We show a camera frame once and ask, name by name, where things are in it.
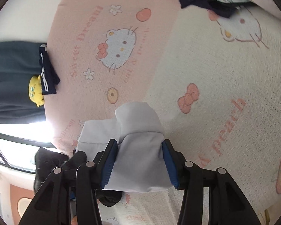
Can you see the navy garment under pajama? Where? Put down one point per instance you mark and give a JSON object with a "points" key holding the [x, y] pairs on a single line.
{"points": [[225, 10]]}

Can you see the navy white-striped folded garment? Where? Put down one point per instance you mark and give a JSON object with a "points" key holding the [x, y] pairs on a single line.
{"points": [[48, 76]]}

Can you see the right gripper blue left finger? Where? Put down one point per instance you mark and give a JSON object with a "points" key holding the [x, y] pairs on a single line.
{"points": [[92, 176]]}

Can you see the yellow plush toy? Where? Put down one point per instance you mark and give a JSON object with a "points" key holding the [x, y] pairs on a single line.
{"points": [[35, 91]]}

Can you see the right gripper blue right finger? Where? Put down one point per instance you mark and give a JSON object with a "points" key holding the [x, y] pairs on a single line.
{"points": [[188, 177]]}

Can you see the white shirt navy trim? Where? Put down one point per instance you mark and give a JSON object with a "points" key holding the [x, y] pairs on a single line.
{"points": [[139, 165]]}

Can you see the dark teal curtain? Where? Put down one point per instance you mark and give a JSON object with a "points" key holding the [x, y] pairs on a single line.
{"points": [[19, 61]]}

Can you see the pink cream Hello Kitty blanket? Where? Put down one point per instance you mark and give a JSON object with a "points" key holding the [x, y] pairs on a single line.
{"points": [[215, 83]]}

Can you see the black window frame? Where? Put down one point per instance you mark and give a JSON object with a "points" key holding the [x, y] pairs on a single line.
{"points": [[19, 154]]}

